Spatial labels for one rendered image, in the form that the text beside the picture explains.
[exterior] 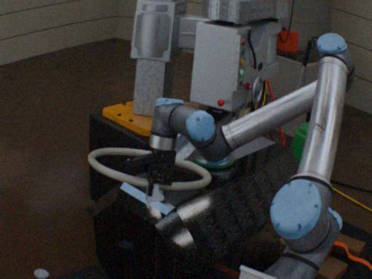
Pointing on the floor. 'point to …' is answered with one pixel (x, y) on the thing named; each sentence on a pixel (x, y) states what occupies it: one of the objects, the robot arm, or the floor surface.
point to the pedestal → (118, 135)
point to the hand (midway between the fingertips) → (147, 202)
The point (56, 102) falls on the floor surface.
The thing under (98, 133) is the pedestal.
